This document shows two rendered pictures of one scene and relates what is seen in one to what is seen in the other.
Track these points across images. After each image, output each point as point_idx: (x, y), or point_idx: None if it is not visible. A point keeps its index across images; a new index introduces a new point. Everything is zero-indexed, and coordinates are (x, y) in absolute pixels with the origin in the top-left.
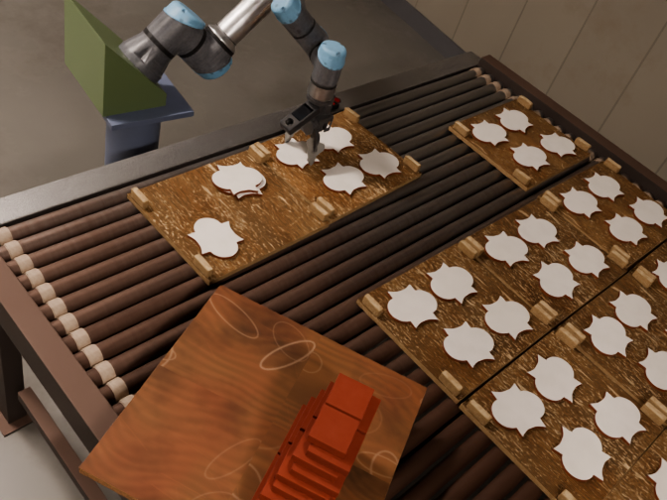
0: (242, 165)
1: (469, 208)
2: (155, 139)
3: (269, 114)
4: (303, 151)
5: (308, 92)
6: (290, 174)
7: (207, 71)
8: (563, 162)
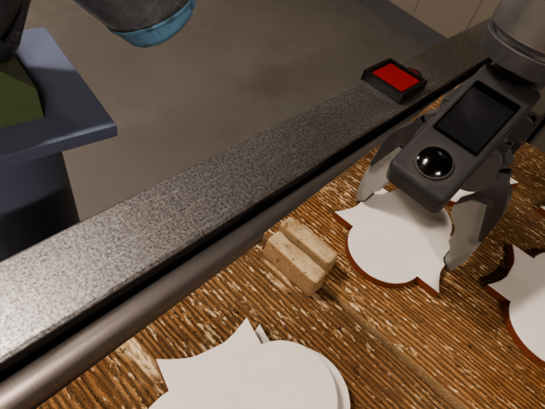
0: (255, 333)
1: None
2: (50, 187)
3: (293, 118)
4: (415, 222)
5: (511, 32)
6: (407, 320)
7: (138, 25)
8: None
